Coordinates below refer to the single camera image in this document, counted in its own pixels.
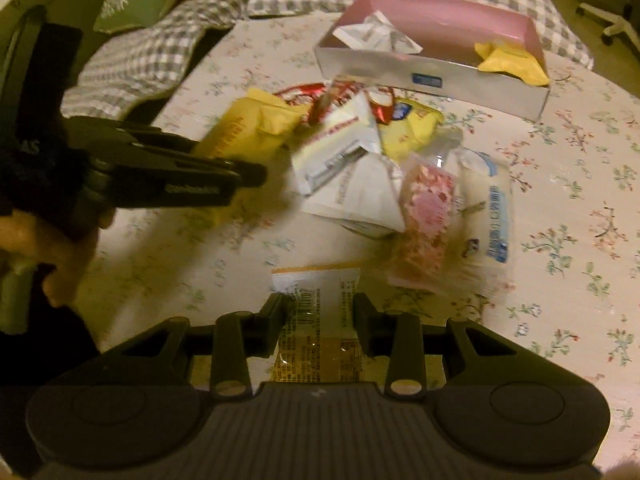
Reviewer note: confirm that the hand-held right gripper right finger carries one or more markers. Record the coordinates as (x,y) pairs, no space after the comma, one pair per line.
(362,320)

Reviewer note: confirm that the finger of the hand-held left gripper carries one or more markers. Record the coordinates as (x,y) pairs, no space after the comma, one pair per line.
(140,142)
(175,182)

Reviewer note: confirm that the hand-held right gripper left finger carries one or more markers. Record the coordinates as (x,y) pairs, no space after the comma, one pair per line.
(280,320)

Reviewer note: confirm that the orange and white snack packet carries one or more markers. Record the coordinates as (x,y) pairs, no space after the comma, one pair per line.
(320,310)

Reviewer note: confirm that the large yellow snack packet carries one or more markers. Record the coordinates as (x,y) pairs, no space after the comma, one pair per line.
(240,127)

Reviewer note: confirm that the white triangular snack packet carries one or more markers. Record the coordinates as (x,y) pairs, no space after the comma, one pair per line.
(365,195)

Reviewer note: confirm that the pink snack packet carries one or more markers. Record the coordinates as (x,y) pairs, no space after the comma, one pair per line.
(425,210)

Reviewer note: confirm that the red candy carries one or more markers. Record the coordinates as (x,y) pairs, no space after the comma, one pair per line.
(300,97)
(384,105)

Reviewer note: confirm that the white packet with red stripe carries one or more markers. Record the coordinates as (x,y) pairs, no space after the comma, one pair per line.
(335,145)

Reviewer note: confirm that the white and blue snack packet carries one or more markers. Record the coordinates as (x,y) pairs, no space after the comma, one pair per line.
(487,195)

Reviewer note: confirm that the pink cardboard box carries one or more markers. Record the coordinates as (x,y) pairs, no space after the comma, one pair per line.
(430,25)

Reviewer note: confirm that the person's left hand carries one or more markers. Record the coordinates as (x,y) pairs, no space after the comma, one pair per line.
(60,255)

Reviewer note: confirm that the floral bed sheet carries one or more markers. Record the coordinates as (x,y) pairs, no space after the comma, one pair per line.
(575,185)

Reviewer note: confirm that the white office chair base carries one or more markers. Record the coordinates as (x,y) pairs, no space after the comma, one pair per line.
(617,22)

